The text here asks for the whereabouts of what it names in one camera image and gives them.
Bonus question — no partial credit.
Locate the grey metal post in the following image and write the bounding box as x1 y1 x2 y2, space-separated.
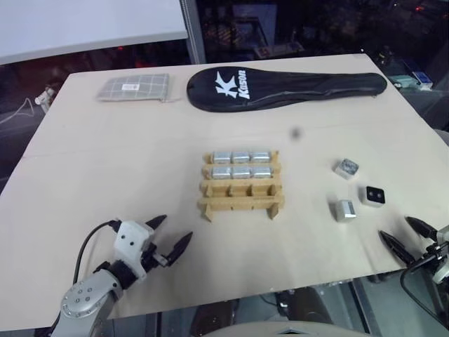
180 0 206 65

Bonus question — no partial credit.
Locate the grey checked cloth pouch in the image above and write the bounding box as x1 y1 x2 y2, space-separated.
95 72 182 105

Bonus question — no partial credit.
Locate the grey robot torso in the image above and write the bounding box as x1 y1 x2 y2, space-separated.
206 321 356 337

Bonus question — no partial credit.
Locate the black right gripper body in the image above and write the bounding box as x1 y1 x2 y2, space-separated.
409 242 445 270

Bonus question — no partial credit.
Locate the black Kason racket bag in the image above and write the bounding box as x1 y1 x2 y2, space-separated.
186 66 388 114

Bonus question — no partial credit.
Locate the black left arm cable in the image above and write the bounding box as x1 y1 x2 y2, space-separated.
72 219 122 286

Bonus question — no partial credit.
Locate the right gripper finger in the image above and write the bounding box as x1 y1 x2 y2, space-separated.
405 216 438 240
378 230 417 267

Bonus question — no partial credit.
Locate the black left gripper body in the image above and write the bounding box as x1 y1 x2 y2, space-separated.
139 241 170 274

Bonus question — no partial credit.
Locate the white board panel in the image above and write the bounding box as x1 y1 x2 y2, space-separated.
0 0 189 66

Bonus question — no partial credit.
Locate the small white background device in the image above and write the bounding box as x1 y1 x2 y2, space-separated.
34 86 58 107

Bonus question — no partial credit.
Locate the wooden slotted rack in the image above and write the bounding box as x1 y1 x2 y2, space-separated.
198 150 286 222

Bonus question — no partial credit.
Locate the white block with black face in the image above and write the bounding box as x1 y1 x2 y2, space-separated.
361 185 387 209

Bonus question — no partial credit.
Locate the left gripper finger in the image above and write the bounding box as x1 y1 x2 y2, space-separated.
166 231 194 268
145 214 168 234

